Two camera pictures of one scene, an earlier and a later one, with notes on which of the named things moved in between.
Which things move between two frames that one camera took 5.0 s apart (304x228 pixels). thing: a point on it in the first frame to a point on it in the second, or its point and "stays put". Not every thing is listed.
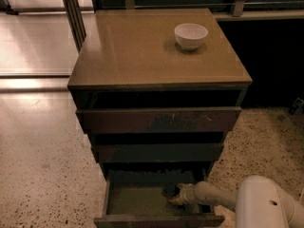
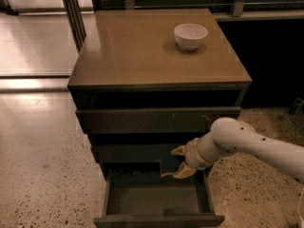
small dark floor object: (297, 106) stays put
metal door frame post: (74, 14) stays put
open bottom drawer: (134, 199) stays put
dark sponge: (171, 190) to (170, 164)
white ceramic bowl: (189, 35) stays put
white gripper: (185, 193) to (192, 155)
